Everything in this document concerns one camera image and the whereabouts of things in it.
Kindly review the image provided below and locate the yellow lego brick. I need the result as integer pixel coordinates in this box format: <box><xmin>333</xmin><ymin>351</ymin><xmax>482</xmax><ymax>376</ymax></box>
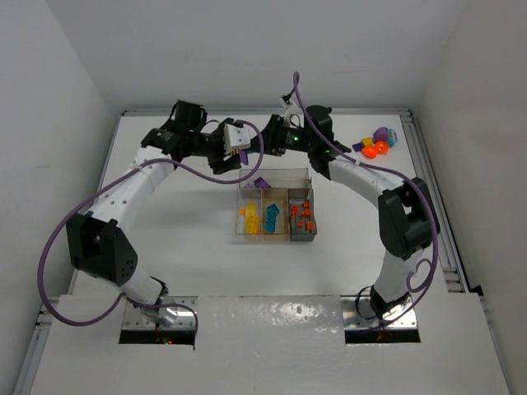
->
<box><xmin>361</xmin><ymin>137</ymin><xmax>374</xmax><ymax>147</ymax></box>

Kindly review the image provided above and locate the orange funnel lego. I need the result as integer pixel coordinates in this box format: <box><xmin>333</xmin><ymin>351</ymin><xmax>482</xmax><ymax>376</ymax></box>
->
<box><xmin>374</xmin><ymin>141</ymin><xmax>389</xmax><ymax>155</ymax></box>
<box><xmin>361</xmin><ymin>145</ymin><xmax>379</xmax><ymax>159</ymax></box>

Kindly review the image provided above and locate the dark purple lego brick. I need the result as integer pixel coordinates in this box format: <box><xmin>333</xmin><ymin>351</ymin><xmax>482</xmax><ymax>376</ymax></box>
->
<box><xmin>253</xmin><ymin>177</ymin><xmax>272</xmax><ymax>189</ymax></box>

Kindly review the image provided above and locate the teal lego brick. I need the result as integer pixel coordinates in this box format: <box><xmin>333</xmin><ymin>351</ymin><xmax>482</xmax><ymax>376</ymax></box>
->
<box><xmin>264</xmin><ymin>203</ymin><xmax>281</xmax><ymax>233</ymax></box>

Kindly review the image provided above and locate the long yellow lego plate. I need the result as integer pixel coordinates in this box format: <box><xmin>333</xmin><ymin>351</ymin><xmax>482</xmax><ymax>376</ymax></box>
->
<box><xmin>245</xmin><ymin>202</ymin><xmax>258</xmax><ymax>221</ymax></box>

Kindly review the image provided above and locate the orange-yellow lego brick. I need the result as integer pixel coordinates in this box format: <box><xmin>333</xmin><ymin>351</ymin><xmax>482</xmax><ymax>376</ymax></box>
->
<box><xmin>245</xmin><ymin>216</ymin><xmax>260</xmax><ymax>235</ymax></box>

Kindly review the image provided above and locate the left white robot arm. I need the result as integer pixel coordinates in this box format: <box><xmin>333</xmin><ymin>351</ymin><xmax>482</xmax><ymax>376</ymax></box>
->
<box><xmin>66</xmin><ymin>100</ymin><xmax>252</xmax><ymax>305</ymax></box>

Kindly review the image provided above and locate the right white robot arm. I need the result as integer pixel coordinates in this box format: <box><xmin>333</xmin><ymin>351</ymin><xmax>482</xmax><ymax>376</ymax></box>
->
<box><xmin>250</xmin><ymin>105</ymin><xmax>440</xmax><ymax>319</ymax></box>

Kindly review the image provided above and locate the clear long container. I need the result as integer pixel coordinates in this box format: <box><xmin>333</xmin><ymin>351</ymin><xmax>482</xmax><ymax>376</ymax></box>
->
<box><xmin>238</xmin><ymin>168</ymin><xmax>311</xmax><ymax>189</ymax></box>

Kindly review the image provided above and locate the amber small container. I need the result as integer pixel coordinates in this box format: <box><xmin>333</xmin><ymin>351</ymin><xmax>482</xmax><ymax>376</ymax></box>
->
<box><xmin>262</xmin><ymin>188</ymin><xmax>289</xmax><ymax>242</ymax></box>

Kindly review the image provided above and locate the teal grey lego cylinder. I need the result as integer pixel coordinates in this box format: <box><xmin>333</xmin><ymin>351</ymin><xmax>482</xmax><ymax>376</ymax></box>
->
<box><xmin>386</xmin><ymin>128</ymin><xmax>398</xmax><ymax>147</ymax></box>

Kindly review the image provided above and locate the grey small container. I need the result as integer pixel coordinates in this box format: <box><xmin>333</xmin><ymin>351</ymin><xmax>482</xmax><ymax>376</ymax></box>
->
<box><xmin>287</xmin><ymin>188</ymin><xmax>317</xmax><ymax>242</ymax></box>

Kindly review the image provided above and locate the clear small container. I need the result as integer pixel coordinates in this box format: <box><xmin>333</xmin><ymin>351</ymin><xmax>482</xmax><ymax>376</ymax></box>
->
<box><xmin>236</xmin><ymin>188</ymin><xmax>263</xmax><ymax>243</ymax></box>

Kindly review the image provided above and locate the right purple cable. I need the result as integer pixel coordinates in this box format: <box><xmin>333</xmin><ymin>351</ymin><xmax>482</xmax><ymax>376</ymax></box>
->
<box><xmin>291</xmin><ymin>72</ymin><xmax>439</xmax><ymax>330</ymax></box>

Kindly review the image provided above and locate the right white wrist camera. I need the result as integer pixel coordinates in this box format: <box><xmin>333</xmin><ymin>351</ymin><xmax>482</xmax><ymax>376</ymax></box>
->
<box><xmin>280</xmin><ymin>94</ymin><xmax>302</xmax><ymax>126</ymax></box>

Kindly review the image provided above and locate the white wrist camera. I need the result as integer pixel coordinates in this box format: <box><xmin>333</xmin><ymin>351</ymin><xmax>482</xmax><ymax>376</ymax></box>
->
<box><xmin>280</xmin><ymin>94</ymin><xmax>302</xmax><ymax>126</ymax></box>
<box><xmin>223</xmin><ymin>123</ymin><xmax>251</xmax><ymax>155</ymax></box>

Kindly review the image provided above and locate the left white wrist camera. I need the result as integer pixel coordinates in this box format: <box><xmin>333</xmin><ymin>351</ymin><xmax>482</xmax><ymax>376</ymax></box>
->
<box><xmin>223</xmin><ymin>123</ymin><xmax>251</xmax><ymax>155</ymax></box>

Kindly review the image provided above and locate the right aluminium rail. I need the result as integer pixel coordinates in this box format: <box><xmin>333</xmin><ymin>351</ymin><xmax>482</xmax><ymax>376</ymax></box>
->
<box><xmin>399</xmin><ymin>110</ymin><xmax>469</xmax><ymax>293</ymax></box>

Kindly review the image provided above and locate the aluminium rail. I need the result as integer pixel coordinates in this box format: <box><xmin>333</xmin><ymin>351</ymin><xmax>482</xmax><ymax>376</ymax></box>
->
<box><xmin>12</xmin><ymin>304</ymin><xmax>54</xmax><ymax>395</ymax></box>
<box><xmin>399</xmin><ymin>110</ymin><xmax>469</xmax><ymax>293</ymax></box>

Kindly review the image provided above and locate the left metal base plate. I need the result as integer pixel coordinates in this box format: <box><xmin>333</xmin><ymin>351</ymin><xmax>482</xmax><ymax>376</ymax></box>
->
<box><xmin>121</xmin><ymin>295</ymin><xmax>198</xmax><ymax>331</ymax></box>

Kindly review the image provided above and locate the metal base plate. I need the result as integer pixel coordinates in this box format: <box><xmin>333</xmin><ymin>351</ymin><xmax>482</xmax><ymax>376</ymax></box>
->
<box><xmin>121</xmin><ymin>295</ymin><xmax>198</xmax><ymax>331</ymax></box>
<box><xmin>341</xmin><ymin>295</ymin><xmax>418</xmax><ymax>331</ymax></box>

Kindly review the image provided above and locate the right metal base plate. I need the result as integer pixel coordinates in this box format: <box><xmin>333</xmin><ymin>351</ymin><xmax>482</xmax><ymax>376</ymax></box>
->
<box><xmin>341</xmin><ymin>295</ymin><xmax>418</xmax><ymax>331</ymax></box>

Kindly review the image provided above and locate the left aluminium rail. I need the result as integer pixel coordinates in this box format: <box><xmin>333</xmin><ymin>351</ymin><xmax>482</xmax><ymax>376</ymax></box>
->
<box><xmin>12</xmin><ymin>304</ymin><xmax>54</xmax><ymax>395</ymax></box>

